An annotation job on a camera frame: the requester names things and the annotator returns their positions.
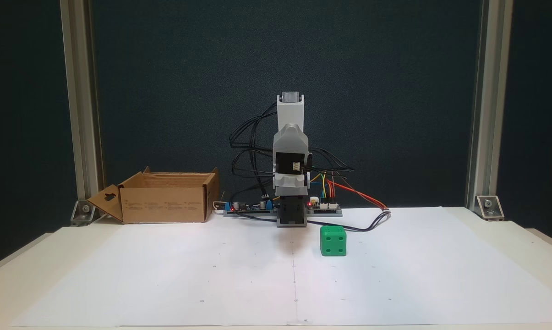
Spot green dice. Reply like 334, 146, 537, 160
320, 225, 348, 257

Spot servo driver board with jumpers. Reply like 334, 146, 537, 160
307, 196, 340, 212

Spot grey board mounting plate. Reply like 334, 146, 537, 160
223, 209, 343, 219

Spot blue power converter board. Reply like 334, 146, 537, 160
225, 198, 276, 214

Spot large white paper sheet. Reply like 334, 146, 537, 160
10, 206, 552, 328

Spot open cardboard box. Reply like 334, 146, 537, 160
87, 166, 220, 225

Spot coloured jumper wires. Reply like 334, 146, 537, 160
310, 170, 338, 202

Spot black servo wire bundle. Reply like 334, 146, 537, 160
229, 103, 355, 208

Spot red and orange wires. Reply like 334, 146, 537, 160
326, 172, 389, 211

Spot black cable with white connector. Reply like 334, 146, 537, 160
232, 209, 392, 233

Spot metal corner bracket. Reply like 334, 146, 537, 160
475, 195, 504, 221
71, 199, 97, 226

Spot aluminium frame post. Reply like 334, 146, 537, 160
465, 0, 514, 209
60, 0, 106, 216

